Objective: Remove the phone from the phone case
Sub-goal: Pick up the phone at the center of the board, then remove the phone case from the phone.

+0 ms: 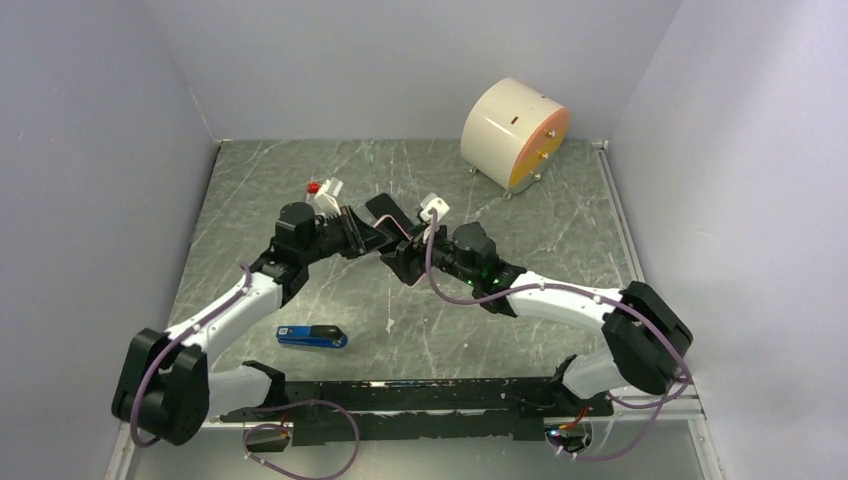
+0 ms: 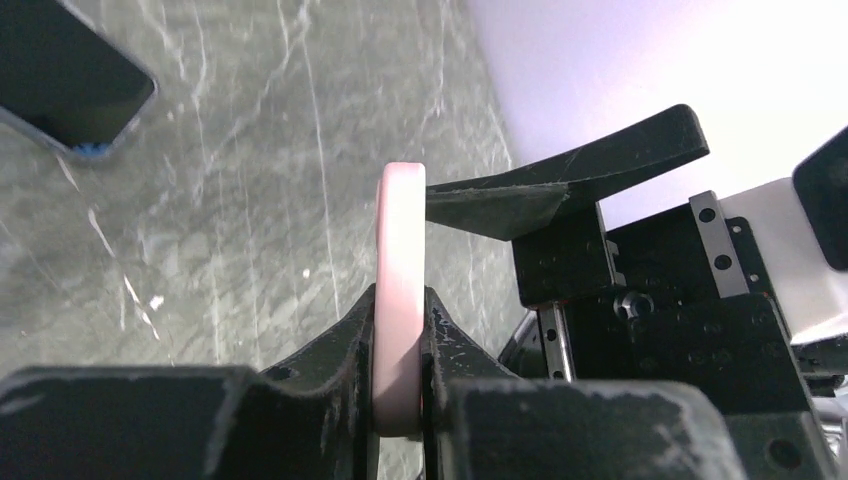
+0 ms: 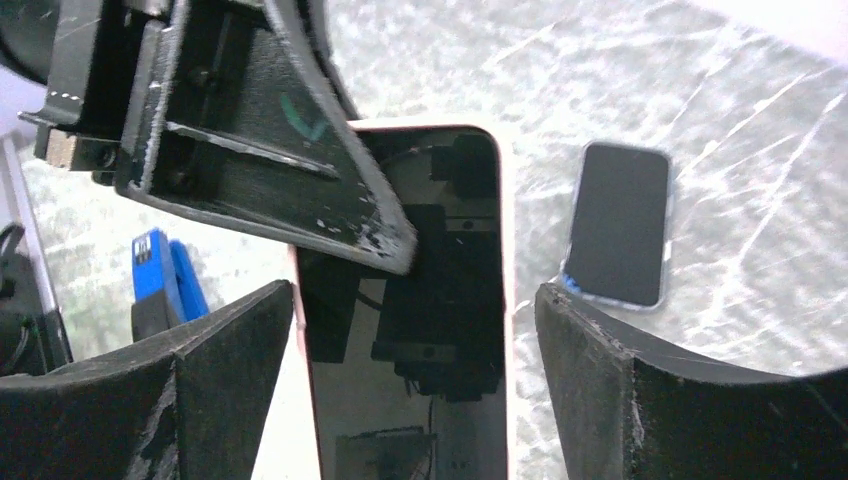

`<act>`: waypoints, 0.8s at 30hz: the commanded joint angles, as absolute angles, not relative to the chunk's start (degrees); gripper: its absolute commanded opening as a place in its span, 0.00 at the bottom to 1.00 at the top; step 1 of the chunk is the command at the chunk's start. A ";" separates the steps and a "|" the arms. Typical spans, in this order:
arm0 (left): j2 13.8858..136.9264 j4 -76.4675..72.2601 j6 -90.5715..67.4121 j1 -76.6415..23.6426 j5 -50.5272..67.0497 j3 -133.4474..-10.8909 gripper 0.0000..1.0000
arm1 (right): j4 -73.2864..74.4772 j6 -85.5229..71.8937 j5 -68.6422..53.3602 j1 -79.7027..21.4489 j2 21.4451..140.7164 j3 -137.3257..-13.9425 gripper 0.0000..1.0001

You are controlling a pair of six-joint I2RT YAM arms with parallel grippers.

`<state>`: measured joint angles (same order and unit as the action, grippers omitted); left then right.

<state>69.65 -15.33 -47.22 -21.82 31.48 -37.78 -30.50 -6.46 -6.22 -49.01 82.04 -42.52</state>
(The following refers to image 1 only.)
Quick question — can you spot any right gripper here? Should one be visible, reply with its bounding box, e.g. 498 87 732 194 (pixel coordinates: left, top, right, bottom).
381 218 479 287

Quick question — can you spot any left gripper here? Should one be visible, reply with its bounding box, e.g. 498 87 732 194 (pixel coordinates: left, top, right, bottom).
299 204 391 265

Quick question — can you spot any pink phone case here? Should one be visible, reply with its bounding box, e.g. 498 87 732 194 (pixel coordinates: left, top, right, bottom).
372 214 406 234

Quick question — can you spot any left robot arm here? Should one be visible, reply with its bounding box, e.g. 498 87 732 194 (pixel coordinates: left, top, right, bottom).
112 202 408 448

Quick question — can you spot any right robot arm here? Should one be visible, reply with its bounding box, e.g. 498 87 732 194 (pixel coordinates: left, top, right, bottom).
376 215 693 415

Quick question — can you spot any dark blue-edged phone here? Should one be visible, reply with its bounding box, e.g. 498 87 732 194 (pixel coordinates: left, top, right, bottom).
365 193 405 220

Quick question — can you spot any blue black stapler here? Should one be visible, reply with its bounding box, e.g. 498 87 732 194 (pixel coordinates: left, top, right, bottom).
276 325 348 349

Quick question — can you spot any cream cylindrical drawer box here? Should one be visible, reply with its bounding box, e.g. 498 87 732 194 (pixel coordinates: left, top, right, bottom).
460 78 571 197

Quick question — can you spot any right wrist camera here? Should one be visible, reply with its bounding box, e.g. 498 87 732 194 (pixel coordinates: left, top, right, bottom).
418 192 450 224

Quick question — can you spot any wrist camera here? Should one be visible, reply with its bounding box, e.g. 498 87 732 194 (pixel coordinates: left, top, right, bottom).
418 192 450 224
307 177 344 217

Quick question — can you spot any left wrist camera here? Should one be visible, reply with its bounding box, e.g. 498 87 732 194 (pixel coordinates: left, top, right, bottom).
307 177 344 217

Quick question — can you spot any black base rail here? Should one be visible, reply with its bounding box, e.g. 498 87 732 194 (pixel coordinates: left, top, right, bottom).
220 377 614 446

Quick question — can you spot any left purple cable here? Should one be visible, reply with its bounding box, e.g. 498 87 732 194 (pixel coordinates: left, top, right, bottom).
129 261 362 480

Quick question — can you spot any purple cable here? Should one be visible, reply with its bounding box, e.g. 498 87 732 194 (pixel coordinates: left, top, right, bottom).
129 261 362 480
423 210 694 464

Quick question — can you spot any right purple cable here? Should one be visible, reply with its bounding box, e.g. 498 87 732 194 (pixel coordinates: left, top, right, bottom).
423 210 694 464

